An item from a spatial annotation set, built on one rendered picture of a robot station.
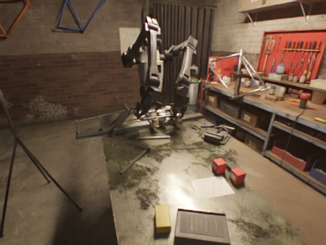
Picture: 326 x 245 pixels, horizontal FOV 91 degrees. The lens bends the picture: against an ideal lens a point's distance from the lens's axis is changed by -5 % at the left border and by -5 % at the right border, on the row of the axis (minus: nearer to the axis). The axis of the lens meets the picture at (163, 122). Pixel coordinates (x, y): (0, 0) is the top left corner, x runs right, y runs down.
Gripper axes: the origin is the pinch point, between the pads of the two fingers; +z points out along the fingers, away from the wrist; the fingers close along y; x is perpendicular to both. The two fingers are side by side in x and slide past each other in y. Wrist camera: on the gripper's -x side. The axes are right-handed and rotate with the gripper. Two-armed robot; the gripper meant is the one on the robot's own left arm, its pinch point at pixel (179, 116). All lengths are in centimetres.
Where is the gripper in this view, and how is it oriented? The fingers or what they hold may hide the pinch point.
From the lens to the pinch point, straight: 116.1
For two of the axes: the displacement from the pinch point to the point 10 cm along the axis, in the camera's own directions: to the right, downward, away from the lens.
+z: 0.6, 9.6, 2.6
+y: 9.3, -1.5, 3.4
